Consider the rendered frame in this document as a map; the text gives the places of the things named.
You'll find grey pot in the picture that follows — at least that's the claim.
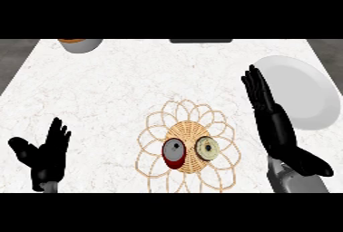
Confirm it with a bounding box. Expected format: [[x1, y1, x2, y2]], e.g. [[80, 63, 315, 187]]
[[58, 39, 105, 54]]

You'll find white plate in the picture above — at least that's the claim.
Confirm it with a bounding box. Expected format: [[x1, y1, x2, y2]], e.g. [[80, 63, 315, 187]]
[[252, 55, 343, 131]]

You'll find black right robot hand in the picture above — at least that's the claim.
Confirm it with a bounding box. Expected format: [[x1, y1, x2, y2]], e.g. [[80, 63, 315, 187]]
[[240, 63, 336, 178]]

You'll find dark grey flat object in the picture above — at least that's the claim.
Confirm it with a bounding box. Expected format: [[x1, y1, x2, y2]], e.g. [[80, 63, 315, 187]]
[[169, 39, 236, 44]]

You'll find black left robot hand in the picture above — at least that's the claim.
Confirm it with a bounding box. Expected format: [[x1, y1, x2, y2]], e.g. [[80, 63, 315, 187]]
[[8, 117, 73, 192]]

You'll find wicker flower placemat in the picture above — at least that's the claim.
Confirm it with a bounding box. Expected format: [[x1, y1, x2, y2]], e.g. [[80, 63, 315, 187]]
[[135, 99, 243, 194]]

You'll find red can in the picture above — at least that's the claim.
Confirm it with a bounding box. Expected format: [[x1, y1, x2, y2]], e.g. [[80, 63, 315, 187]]
[[162, 138, 188, 170]]

